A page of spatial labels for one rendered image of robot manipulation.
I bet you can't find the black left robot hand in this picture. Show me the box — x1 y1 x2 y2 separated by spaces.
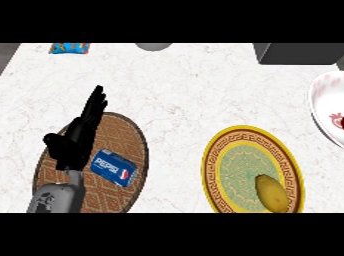
41 84 109 172

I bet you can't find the yellow rimmed patterned plate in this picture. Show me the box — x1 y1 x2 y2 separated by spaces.
200 124 307 214

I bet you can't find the white pink floral plate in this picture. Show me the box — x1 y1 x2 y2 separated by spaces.
308 70 344 158

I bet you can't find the blue soda can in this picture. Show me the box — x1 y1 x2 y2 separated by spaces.
88 148 140 188

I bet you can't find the blue orange snack bag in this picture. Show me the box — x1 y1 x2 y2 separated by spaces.
48 42 91 55

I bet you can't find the grey round object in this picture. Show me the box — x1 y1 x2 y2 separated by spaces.
134 42 174 52

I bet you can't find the dark grey appliance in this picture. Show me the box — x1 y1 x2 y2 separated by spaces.
252 42 344 66

